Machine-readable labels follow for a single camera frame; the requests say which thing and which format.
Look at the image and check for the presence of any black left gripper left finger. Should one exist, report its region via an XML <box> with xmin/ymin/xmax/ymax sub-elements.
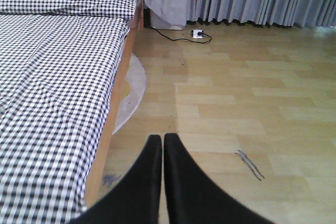
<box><xmin>69</xmin><ymin>135</ymin><xmax>162</xmax><ymax>223</ymax></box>

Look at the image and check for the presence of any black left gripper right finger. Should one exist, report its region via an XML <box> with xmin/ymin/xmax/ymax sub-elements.
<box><xmin>164</xmin><ymin>133</ymin><xmax>271</xmax><ymax>223</ymax></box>

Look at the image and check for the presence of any grey round rug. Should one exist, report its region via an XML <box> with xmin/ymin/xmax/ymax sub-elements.
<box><xmin>113</xmin><ymin>53</ymin><xmax>146</xmax><ymax>134</ymax></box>

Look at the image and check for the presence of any silver floor power socket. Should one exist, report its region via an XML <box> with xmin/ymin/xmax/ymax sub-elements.
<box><xmin>191</xmin><ymin>29</ymin><xmax>204</xmax><ymax>39</ymax></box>

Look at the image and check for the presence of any black white checkered bedding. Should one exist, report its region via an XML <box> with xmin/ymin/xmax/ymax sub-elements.
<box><xmin>1</xmin><ymin>0</ymin><xmax>137</xmax><ymax>223</ymax></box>

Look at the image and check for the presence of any wooden bed frame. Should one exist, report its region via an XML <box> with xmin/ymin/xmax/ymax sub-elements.
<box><xmin>85</xmin><ymin>0</ymin><xmax>143</xmax><ymax>208</ymax></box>

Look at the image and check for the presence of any black power cable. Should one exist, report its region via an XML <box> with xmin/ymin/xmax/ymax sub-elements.
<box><xmin>151</xmin><ymin>27</ymin><xmax>213</xmax><ymax>44</ymax></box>

